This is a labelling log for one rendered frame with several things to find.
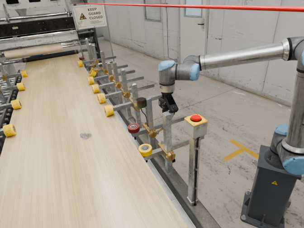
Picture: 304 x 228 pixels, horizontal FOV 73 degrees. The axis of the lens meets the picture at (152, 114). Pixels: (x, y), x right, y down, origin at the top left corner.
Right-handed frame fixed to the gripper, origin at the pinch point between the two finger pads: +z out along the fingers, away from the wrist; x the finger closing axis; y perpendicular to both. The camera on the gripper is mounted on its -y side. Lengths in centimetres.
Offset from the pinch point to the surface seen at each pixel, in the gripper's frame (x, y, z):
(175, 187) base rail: 10.6, -25.2, 28.2
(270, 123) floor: -191, 59, 98
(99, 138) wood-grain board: 42.4, 17.0, 8.7
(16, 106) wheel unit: 96, 93, 6
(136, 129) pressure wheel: 17.6, 13.8, 8.3
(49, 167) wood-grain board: 72, 4, 9
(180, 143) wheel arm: -2.8, -8.8, 12.9
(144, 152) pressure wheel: 22.2, -10.9, 7.8
